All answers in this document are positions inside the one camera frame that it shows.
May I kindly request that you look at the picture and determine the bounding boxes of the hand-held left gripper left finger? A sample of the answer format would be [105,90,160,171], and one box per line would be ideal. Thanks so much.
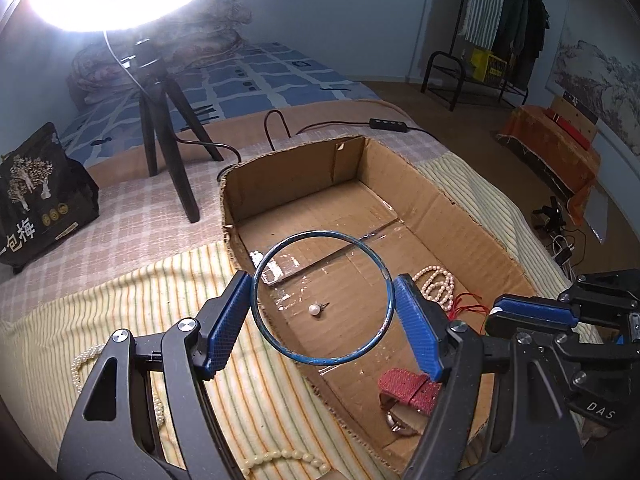
[56,270,251,480]

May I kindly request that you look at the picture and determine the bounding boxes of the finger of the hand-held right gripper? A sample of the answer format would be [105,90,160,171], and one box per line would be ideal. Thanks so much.
[484,295,582,341]
[559,269,640,312]

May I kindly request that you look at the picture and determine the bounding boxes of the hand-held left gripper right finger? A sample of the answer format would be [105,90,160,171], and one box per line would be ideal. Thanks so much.
[394,272,587,480]

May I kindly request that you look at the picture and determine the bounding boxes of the pearl necklace with red cord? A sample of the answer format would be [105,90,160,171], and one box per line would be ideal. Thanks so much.
[410,265,494,324]

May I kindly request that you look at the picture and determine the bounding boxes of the red strap wristwatch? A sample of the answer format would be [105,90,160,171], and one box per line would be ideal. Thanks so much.
[377,367,444,436]

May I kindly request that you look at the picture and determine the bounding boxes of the thin dark bangle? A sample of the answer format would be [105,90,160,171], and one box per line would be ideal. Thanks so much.
[251,230,396,366]

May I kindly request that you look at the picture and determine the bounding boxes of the cardboard box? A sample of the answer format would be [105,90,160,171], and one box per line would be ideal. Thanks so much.
[216,134,539,476]

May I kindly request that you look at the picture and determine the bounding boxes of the yellow striped sheet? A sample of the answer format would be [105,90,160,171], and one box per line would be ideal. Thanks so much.
[0,152,587,480]

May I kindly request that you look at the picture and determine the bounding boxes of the small black stand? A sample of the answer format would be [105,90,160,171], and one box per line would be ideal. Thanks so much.
[532,197,569,234]

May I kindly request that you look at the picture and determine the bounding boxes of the orange cloth covered box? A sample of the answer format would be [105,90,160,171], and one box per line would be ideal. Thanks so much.
[496,103,601,226]

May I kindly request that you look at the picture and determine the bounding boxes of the pink checked sheet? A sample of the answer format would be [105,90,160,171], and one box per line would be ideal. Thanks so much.
[0,102,452,329]

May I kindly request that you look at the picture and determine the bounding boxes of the black tripod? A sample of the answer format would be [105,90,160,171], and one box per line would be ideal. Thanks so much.
[119,37,225,225]

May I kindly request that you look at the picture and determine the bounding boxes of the brown cardboard piece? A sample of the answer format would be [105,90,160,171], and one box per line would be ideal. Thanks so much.
[548,93,600,150]

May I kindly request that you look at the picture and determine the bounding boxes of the black printed snack bag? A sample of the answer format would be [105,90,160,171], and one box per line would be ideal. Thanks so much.
[0,121,101,275]

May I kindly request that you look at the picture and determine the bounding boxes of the yellow box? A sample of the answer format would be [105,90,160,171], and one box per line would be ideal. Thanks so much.
[469,47,511,84]

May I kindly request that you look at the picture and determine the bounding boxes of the blue patterned bed sheet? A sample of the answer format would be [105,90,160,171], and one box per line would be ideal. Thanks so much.
[57,39,382,169]

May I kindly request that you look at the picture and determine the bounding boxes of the dark hanging clothes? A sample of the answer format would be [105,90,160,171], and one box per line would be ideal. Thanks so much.
[492,0,549,69]

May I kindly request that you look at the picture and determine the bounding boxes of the folded floral quilt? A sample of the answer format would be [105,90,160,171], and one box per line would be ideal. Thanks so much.
[67,0,257,109]

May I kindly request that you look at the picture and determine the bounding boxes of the white striped hanging towel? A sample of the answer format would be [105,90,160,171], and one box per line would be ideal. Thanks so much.
[462,0,511,49]

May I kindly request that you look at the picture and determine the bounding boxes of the cream bead bracelet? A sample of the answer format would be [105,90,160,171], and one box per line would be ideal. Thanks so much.
[241,449,331,479]

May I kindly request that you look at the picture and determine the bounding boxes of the long white pearl necklace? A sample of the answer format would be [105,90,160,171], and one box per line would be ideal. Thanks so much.
[69,343,167,431]

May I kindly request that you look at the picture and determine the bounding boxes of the black power cable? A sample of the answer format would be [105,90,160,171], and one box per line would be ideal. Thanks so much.
[102,30,452,166]

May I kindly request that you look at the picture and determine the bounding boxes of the landscape wall poster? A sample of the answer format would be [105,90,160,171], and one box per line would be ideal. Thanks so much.
[547,0,640,159]

